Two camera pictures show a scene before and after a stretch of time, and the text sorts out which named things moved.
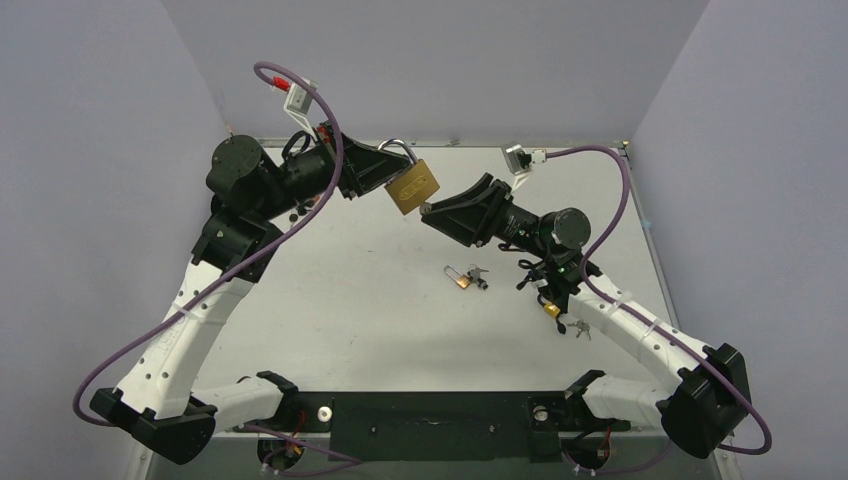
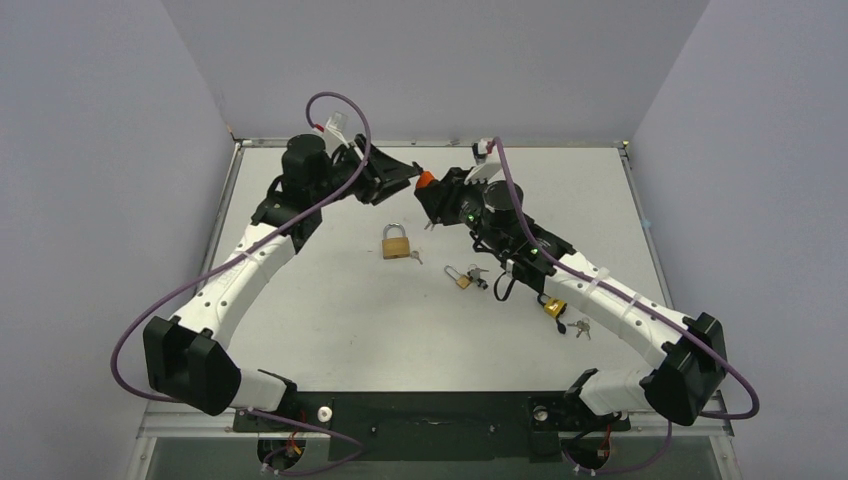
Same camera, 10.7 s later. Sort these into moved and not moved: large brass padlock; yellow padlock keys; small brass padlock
Moved: large brass padlock
Not moved: yellow padlock keys; small brass padlock
